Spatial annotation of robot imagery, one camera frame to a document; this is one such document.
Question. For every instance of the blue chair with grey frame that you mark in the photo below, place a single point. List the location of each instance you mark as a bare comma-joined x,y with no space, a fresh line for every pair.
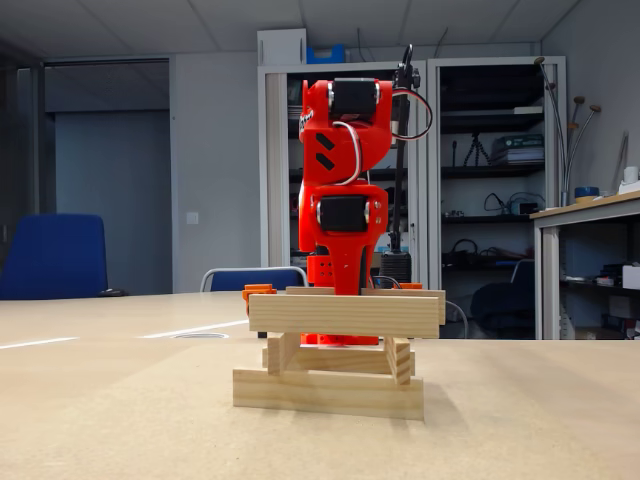
250,281

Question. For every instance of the black office chair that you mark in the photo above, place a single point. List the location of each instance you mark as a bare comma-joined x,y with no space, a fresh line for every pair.
455,327

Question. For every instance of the black flexible mini tripod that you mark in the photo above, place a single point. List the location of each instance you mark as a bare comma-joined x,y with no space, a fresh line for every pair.
477,145

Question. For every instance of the white light switch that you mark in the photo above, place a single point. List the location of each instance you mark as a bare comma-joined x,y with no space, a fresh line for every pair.
192,218

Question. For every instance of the brown fibreboard base plate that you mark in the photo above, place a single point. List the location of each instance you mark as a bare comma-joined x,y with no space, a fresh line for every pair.
150,440

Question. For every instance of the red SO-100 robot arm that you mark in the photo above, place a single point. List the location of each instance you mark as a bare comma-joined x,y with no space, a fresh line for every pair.
345,145

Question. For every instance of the stack of books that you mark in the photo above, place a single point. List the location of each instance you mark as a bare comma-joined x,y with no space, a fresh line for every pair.
517,150

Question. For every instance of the blue office chair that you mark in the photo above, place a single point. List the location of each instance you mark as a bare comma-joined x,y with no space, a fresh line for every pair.
55,255

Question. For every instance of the grey desk with wooden top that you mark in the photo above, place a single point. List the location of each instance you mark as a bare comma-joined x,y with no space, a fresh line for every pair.
620,201

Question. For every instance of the blue plastic box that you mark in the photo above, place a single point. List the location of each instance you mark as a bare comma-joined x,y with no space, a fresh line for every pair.
325,55

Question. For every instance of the dark grey office chair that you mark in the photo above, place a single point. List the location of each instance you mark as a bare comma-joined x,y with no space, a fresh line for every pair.
500,310

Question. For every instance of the white roll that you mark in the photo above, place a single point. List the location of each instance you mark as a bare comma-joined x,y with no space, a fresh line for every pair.
631,175

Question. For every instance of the small white carton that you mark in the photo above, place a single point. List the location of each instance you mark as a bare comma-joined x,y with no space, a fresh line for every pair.
631,277

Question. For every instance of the white box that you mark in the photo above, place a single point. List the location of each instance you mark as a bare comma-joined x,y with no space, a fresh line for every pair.
281,47

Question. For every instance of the black computer mouse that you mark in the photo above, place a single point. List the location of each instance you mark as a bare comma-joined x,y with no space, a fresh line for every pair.
114,292

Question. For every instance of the grey metal shelf cabinet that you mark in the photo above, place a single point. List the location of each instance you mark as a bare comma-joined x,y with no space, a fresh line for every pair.
280,67
433,225

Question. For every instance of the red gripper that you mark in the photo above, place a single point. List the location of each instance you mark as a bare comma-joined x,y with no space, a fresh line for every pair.
343,214

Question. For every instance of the metal coat stand wooden knobs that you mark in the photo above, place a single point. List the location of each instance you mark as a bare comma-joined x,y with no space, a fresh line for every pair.
595,108

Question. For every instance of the black gooseneck stand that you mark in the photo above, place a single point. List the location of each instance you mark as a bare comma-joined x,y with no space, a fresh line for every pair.
397,270

